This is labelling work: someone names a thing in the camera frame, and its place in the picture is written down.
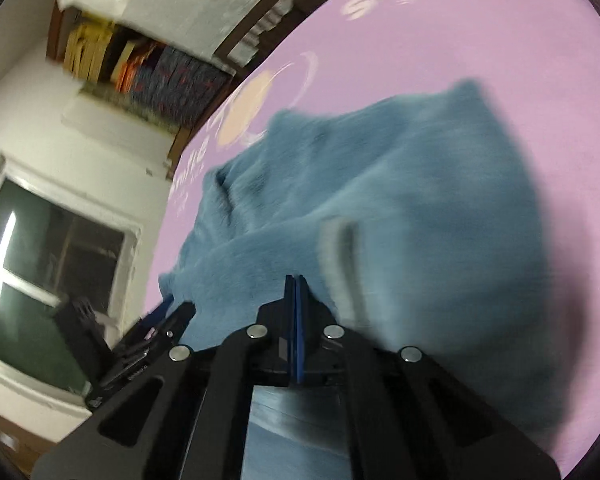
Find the white lace cloth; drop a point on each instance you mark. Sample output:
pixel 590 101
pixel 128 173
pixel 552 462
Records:
pixel 180 0

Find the pink printed tablecloth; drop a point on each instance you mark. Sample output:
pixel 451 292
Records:
pixel 405 50

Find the blue fleece garment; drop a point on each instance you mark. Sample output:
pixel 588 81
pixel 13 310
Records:
pixel 380 185

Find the dark wooden chair back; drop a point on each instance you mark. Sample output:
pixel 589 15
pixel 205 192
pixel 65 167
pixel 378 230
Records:
pixel 260 15

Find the white foam board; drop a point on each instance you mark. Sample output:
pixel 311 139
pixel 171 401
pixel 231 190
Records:
pixel 105 110

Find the stack of yellow woven boxes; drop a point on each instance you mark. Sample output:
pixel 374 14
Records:
pixel 87 50

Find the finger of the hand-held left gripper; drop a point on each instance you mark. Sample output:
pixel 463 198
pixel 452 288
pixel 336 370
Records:
pixel 177 317

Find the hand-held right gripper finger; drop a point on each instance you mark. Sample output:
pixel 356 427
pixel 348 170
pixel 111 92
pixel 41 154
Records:
pixel 302 320
pixel 291 320

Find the wooden storage shelf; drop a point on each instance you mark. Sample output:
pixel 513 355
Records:
pixel 55 30

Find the white framed window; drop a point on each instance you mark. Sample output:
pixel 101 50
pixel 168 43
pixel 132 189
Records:
pixel 55 240

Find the orange patterned box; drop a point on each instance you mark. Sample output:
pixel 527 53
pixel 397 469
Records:
pixel 135 67

